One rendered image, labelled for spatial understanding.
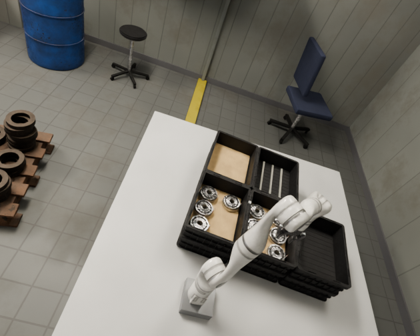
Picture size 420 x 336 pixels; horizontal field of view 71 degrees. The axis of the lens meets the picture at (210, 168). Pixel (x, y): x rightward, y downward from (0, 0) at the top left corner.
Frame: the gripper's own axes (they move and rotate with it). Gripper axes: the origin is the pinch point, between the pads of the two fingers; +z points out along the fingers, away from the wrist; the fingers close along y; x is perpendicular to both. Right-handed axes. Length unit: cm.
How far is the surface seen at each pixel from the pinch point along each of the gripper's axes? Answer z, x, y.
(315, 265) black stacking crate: 17.4, 3.4, 27.7
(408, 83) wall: -5, 266, 144
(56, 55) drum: 80, 185, -234
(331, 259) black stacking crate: 17.5, 10.5, 37.8
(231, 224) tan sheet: 17.3, 9.4, -23.8
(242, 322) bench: 30.4, -33.7, -5.6
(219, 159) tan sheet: 17, 55, -40
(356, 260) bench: 30, 26, 66
